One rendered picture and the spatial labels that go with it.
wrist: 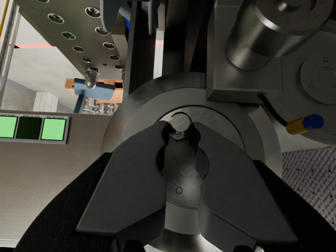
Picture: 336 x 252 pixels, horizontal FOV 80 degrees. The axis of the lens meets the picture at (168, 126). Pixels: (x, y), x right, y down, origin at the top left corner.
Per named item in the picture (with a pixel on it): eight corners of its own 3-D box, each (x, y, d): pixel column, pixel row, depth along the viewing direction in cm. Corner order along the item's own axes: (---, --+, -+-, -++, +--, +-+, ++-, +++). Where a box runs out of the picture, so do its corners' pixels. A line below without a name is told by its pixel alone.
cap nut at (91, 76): (96, 69, 51) (94, 86, 50) (101, 75, 54) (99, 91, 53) (82, 68, 51) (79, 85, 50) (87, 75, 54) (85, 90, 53)
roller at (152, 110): (263, 90, 17) (268, 239, 15) (205, 135, 42) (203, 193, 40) (126, 82, 17) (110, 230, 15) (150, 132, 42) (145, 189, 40)
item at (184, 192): (182, 234, 13) (122, 141, 15) (180, 225, 15) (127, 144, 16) (269, 168, 14) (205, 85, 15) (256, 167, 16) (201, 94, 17)
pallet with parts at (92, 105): (93, 98, 411) (90, 117, 403) (63, 78, 316) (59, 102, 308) (162, 99, 393) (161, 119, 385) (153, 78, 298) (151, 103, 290)
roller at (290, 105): (386, 20, 19) (409, 148, 17) (261, 103, 44) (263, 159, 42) (258, 14, 19) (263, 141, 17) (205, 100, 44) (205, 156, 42)
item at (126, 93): (142, -63, 22) (127, 102, 18) (154, 55, 45) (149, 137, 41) (138, -63, 22) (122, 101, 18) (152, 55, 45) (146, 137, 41)
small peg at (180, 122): (177, 138, 12) (164, 119, 12) (175, 143, 15) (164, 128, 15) (197, 125, 12) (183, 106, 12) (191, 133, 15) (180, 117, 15)
